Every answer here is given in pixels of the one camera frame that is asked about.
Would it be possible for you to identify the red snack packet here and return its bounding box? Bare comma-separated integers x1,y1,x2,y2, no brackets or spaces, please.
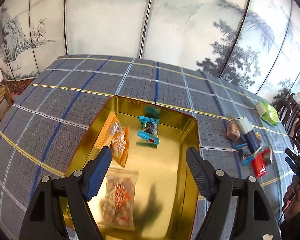
251,152,267,178

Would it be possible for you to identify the blue candy wrapper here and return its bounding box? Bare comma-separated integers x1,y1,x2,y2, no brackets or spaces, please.
235,143,254,166

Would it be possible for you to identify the navy white snack pack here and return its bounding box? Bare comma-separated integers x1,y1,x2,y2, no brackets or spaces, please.
235,117,262,155

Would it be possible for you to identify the brown red cake packet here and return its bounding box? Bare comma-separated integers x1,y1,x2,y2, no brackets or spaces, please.
226,121,241,142

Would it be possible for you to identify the clear fried twist snack bag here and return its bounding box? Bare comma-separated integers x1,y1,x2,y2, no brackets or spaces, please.
102,168,139,231

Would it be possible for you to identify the orange snack packet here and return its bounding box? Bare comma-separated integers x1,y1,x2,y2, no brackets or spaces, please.
94,112,129,167

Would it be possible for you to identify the teal candy wrapper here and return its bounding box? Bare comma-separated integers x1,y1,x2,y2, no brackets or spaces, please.
137,116,160,145

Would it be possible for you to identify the black sesame bar packet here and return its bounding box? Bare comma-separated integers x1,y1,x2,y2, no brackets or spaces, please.
262,145,273,166

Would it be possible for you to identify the yellow date candy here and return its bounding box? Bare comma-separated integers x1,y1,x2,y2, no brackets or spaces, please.
255,132,262,143

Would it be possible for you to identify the person's right hand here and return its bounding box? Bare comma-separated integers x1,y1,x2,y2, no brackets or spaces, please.
283,175,300,222

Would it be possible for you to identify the dark wooden chair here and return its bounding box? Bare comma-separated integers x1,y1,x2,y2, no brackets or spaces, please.
275,93,300,154

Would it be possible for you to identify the green tissue pack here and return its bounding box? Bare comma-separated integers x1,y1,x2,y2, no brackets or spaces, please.
255,100,279,127

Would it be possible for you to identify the plaid blue tablecloth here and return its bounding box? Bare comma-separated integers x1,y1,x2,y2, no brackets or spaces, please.
0,55,292,239

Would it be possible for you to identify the red toffee tin box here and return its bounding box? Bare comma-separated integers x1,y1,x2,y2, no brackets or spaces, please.
66,96,199,239

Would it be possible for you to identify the painted folding screen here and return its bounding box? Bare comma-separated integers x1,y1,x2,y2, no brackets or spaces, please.
0,0,300,102

